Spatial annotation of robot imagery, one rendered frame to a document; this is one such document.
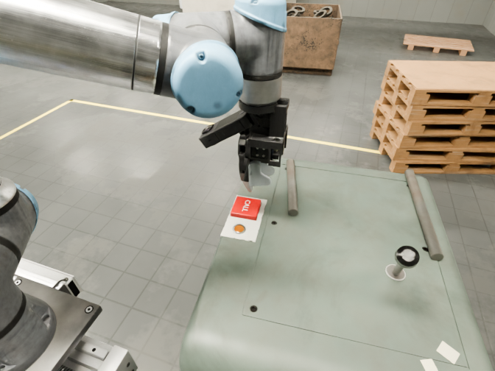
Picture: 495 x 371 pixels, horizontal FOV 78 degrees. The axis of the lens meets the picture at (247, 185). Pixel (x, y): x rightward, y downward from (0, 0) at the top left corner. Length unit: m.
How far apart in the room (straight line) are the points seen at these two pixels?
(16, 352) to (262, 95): 0.59
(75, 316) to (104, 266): 1.63
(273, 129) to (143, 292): 1.74
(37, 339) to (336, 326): 0.52
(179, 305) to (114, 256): 0.64
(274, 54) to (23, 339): 0.62
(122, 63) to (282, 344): 0.44
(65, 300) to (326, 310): 0.53
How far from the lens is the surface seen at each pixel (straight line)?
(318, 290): 0.59
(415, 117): 2.95
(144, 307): 2.09
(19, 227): 0.69
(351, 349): 0.56
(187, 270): 2.17
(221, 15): 0.48
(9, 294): 0.65
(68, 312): 0.75
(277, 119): 0.54
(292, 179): 0.77
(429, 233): 0.73
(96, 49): 0.34
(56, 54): 0.35
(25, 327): 0.69
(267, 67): 0.49
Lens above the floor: 1.75
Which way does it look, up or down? 40 degrees down
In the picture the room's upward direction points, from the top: straight up
